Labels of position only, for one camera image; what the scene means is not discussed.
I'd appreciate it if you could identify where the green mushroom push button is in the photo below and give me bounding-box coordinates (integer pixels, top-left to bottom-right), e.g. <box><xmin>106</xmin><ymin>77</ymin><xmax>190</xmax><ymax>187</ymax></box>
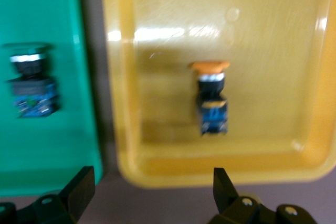
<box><xmin>2</xmin><ymin>41</ymin><xmax>62</xmax><ymax>119</ymax></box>

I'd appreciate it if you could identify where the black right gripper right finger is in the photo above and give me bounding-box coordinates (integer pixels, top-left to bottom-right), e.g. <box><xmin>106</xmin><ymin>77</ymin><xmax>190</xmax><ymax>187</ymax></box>
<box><xmin>208</xmin><ymin>167</ymin><xmax>316</xmax><ymax>224</ymax></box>

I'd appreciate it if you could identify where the yellow plastic tray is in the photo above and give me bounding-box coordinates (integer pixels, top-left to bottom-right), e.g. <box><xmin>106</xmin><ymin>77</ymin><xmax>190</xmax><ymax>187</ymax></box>
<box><xmin>101</xmin><ymin>0</ymin><xmax>336</xmax><ymax>189</ymax></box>

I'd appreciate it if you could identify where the yellow mushroom push button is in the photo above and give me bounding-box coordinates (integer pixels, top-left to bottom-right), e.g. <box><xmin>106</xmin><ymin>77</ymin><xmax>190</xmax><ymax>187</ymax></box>
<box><xmin>189</xmin><ymin>60</ymin><xmax>231</xmax><ymax>136</ymax></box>

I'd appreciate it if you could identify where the green plastic tray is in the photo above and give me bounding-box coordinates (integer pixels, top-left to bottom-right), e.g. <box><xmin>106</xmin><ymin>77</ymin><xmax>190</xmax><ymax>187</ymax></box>
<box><xmin>0</xmin><ymin>0</ymin><xmax>104</xmax><ymax>198</ymax></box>

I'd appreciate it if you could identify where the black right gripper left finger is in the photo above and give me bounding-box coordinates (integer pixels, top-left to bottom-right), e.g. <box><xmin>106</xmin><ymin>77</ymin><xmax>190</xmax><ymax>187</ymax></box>
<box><xmin>0</xmin><ymin>165</ymin><xmax>96</xmax><ymax>224</ymax></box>

